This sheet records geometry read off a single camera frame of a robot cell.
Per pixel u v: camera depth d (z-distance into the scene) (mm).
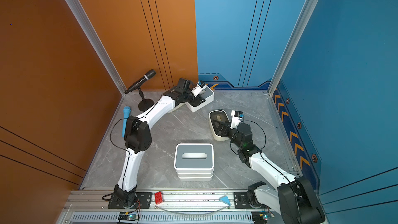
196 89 833
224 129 724
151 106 1153
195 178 756
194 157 730
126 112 1054
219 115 992
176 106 723
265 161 540
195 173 720
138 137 564
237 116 713
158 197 737
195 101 849
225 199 731
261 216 697
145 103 1102
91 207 728
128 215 711
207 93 963
